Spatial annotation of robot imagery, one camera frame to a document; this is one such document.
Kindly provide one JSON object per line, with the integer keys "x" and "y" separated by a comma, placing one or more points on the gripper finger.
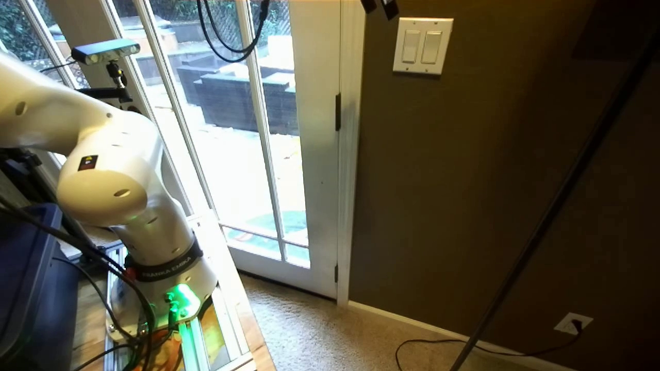
{"x": 390, "y": 7}
{"x": 368, "y": 4}

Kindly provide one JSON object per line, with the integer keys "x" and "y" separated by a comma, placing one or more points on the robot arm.
{"x": 108, "y": 170}

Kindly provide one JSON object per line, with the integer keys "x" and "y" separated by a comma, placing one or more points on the white glass door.
{"x": 314, "y": 154}

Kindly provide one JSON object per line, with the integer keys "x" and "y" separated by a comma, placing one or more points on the dark outdoor wicker sofa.
{"x": 237, "y": 100}

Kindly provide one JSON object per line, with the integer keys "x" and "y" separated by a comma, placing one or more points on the window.
{"x": 31, "y": 36}

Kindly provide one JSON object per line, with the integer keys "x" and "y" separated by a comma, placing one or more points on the blue plastic bin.
{"x": 26, "y": 288}

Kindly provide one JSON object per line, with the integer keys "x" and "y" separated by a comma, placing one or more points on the white double switch plate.
{"x": 423, "y": 46}

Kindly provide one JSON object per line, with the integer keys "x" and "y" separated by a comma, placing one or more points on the camera on mount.
{"x": 105, "y": 51}

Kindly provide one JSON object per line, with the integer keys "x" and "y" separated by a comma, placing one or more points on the white wall socket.
{"x": 572, "y": 323}

